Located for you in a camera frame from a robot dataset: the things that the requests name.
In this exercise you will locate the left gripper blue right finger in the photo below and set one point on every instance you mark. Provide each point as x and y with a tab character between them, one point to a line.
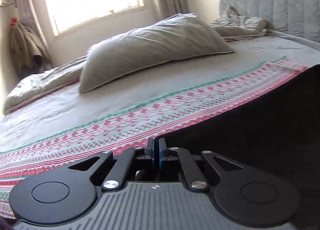
163	152

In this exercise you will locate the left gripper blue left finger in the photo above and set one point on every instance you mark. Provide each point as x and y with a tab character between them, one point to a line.
149	152

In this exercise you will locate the black pants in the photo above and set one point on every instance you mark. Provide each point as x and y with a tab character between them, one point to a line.
277	132

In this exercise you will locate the patterned bedspread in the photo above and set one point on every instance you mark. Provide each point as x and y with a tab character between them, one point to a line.
65	125

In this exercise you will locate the grey pillow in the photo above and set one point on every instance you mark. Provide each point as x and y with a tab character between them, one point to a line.
178	37

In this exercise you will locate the folded grey duvet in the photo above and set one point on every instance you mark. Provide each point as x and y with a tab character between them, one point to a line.
36	86

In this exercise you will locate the crumpled grey blanket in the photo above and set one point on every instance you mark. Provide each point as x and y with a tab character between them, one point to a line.
236	27

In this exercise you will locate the hanging khaki jacket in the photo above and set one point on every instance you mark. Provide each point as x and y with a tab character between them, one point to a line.
29	54

